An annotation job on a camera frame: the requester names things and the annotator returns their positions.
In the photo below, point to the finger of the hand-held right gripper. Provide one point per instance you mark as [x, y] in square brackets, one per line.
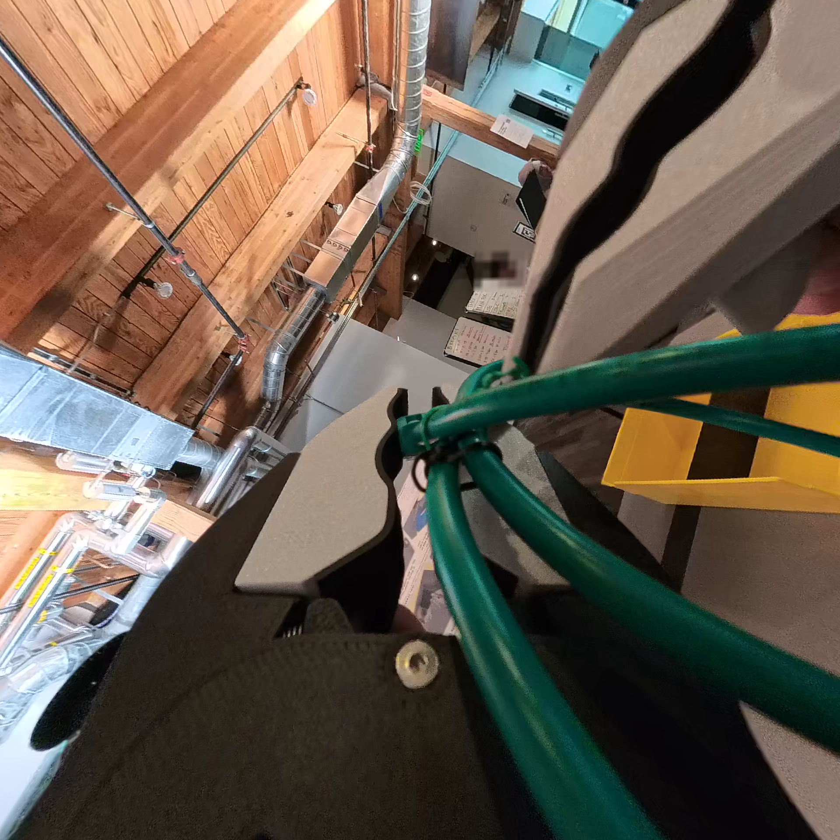
[590, 131]
[722, 197]

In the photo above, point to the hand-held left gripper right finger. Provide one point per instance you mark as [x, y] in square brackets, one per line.
[518, 459]

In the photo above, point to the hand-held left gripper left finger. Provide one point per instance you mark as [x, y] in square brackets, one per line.
[315, 518]

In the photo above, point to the person's right hand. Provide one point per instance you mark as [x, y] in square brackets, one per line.
[827, 282]

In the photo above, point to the black twist tie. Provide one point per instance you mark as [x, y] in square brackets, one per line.
[453, 454]

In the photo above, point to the black and wooden document stand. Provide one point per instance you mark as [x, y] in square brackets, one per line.
[531, 197]

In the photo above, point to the printed instruction sheet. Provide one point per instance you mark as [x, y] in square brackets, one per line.
[413, 525]

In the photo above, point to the whiteboard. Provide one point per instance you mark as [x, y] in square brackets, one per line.
[476, 341]

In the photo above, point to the yellow plastic bin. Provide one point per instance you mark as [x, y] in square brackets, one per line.
[656, 453]

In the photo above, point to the silver ventilation duct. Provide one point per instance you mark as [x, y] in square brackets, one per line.
[354, 216]

